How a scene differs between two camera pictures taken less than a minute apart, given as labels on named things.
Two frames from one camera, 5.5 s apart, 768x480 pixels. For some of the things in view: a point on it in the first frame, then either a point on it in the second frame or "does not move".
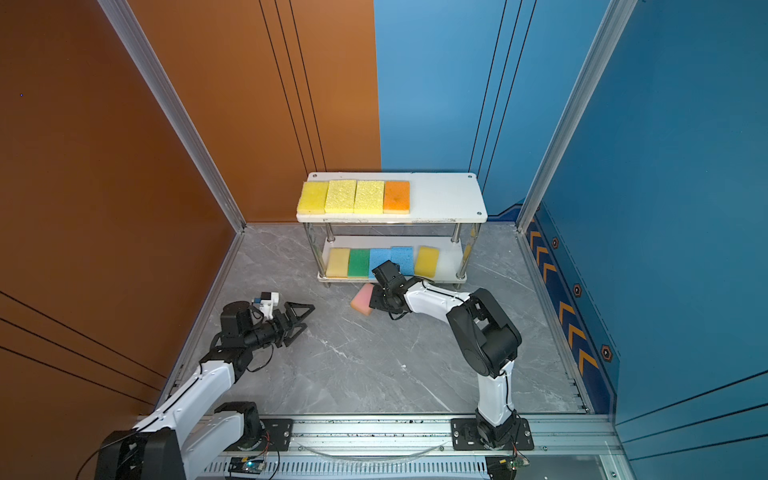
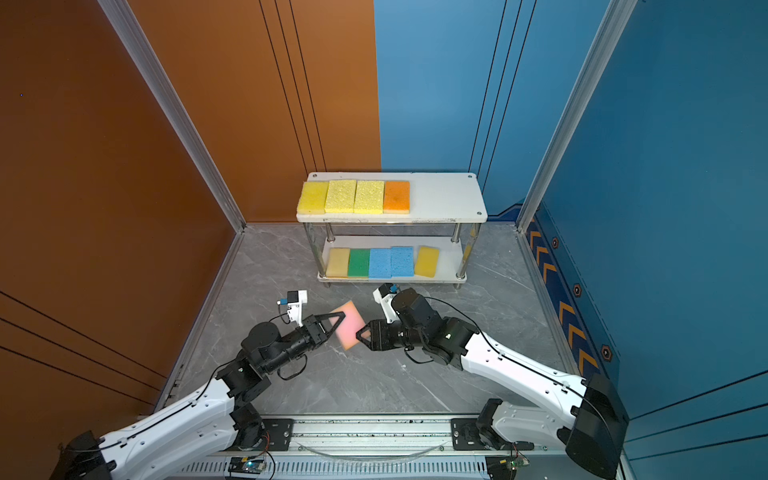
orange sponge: (397, 197) does not move
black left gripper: (286, 329) to (312, 329)
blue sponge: (377, 257) does not move
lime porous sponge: (340, 196) does not move
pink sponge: (362, 299) to (347, 331)
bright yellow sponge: (313, 198) does not move
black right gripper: (375, 300) to (378, 333)
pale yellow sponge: (338, 263) does not move
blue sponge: (403, 256) does not move
